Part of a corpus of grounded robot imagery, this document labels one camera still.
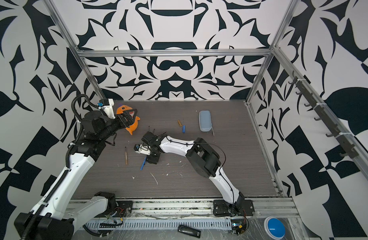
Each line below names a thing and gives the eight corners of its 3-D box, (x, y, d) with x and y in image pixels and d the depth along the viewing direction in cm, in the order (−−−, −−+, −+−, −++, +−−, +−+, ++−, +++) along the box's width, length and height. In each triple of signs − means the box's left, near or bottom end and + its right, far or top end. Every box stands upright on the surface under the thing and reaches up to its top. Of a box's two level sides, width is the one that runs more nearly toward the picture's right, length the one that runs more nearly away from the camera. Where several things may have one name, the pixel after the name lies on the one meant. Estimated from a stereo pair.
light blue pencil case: (200, 135, 103) (200, 132, 101) (198, 112, 115) (198, 110, 113) (213, 135, 103) (213, 132, 101) (210, 112, 115) (210, 110, 113)
